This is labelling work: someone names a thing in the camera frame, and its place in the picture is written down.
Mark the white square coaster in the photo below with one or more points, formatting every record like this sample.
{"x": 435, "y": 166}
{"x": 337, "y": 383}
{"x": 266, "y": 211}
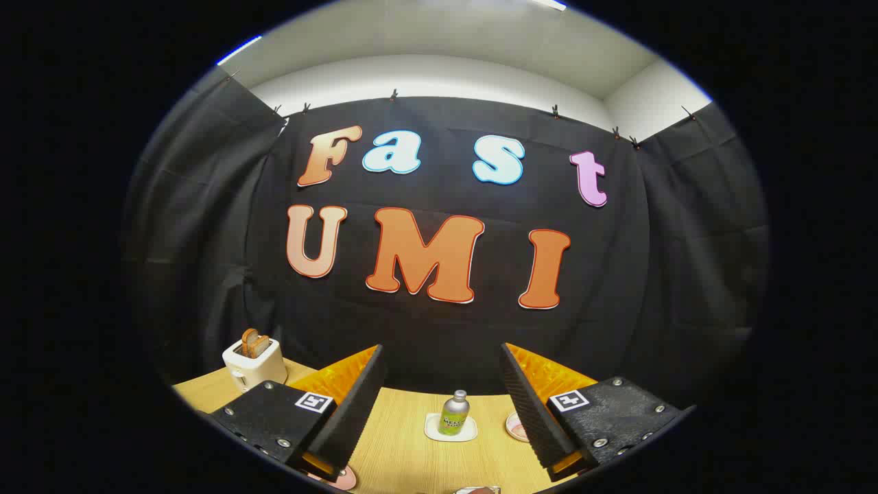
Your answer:
{"x": 432, "y": 429}

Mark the cream white toaster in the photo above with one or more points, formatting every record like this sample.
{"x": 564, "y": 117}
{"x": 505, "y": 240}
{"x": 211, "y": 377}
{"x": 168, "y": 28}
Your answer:
{"x": 257, "y": 370}

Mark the ceiling light strip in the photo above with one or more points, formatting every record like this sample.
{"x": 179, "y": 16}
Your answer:
{"x": 549, "y": 4}

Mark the green label metal bottle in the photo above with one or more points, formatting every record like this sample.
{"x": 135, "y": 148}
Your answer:
{"x": 454, "y": 415}

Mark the pink round plate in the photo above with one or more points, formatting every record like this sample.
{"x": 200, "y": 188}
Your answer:
{"x": 343, "y": 479}

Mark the toasted bread slice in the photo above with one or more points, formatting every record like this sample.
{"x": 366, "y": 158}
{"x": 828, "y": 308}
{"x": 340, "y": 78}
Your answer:
{"x": 260, "y": 346}
{"x": 248, "y": 339}

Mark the white oval food plate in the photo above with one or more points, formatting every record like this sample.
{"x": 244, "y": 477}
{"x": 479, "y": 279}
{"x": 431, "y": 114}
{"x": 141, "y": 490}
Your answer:
{"x": 514, "y": 427}

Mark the row of black cloth clips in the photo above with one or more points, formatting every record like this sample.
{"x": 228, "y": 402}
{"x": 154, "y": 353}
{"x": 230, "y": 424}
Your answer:
{"x": 394, "y": 95}

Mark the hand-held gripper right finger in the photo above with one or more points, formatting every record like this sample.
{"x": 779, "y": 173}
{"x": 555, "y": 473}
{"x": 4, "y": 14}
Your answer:
{"x": 531, "y": 412}

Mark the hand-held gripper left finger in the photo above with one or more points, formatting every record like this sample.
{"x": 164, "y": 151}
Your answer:
{"x": 350, "y": 418}

